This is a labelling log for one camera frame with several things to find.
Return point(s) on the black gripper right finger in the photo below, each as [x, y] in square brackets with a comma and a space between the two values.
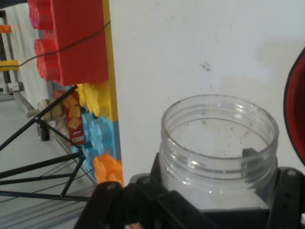
[288, 198]

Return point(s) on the red building block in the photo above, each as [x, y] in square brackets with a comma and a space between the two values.
[78, 47]

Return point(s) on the orange building block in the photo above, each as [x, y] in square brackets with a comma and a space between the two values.
[107, 169]

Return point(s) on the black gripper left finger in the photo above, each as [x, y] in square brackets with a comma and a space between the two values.
[119, 205]

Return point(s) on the yellow building block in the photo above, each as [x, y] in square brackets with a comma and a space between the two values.
[112, 71]

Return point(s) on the red bowl black rim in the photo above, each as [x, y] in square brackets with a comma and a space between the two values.
[297, 107]

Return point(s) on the red cracker box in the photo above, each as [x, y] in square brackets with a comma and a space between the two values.
[75, 119]

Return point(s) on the blue building block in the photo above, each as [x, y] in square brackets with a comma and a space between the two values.
[100, 133]

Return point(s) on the clear plastic jar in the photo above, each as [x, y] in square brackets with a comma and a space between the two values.
[214, 167]

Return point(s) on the black tripod stand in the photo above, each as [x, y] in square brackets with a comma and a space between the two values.
[43, 164]

